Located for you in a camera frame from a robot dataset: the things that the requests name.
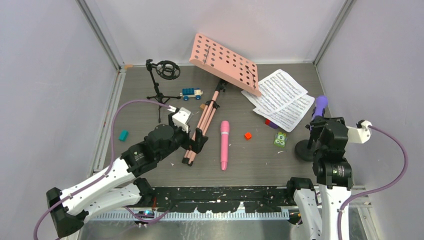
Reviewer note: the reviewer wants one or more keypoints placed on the teal block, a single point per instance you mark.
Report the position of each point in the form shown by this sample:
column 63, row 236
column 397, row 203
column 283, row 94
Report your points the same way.
column 123, row 135

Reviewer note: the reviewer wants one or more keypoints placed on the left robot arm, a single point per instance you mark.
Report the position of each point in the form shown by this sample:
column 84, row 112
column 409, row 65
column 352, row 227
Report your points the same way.
column 70, row 206

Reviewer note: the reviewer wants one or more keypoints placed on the blue white toy car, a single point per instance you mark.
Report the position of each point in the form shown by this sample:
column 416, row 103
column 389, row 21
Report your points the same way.
column 187, row 93

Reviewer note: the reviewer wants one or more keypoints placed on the sheet music page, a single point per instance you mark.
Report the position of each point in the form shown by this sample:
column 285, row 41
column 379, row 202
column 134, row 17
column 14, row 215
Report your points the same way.
column 289, row 117
column 278, row 90

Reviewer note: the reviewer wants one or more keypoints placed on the red purple brick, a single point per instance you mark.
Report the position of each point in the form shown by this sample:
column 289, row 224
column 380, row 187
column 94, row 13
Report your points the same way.
column 271, row 124

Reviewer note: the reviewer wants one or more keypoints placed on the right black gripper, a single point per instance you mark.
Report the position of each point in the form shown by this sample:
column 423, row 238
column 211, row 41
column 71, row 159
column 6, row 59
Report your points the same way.
column 317, row 124

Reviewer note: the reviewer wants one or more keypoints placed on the slotted cable duct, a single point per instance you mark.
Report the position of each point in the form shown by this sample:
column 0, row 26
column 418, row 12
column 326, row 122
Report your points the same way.
column 238, row 215

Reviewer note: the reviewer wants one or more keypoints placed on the black round base mic stand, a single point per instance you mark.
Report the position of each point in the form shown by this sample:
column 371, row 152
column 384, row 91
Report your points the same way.
column 305, row 149

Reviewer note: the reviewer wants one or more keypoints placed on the pink microphone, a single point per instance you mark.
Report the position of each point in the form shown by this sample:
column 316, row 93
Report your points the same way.
column 224, row 144

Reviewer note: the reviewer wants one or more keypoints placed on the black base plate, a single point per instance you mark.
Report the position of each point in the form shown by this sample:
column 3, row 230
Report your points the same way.
column 219, row 199

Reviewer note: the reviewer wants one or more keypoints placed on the pink music stand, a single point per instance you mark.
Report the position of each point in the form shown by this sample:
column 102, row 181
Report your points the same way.
column 229, row 66

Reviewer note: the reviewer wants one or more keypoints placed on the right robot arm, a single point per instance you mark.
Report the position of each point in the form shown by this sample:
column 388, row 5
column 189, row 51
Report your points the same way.
column 334, row 177

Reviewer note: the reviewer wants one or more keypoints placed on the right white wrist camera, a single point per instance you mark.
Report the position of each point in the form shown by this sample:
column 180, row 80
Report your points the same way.
column 359, row 134

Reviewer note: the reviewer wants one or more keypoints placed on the green owl number tile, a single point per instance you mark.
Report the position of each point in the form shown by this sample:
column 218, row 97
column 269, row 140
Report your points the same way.
column 280, row 139

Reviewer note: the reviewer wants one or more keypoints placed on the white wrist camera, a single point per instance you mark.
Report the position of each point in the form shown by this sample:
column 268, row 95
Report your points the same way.
column 359, row 134
column 180, row 117

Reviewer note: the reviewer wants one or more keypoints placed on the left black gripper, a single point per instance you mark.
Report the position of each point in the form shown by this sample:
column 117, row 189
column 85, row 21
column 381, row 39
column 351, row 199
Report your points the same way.
column 196, row 145

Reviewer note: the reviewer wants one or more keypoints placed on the small red cube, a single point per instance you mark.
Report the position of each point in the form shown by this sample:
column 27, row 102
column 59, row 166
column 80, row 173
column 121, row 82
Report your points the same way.
column 248, row 136

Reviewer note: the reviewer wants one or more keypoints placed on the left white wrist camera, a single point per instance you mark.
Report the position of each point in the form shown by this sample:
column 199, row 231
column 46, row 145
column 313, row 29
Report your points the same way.
column 180, row 117

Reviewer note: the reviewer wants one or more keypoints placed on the purple microphone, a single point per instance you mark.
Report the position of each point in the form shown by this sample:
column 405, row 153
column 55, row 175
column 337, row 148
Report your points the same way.
column 321, row 103

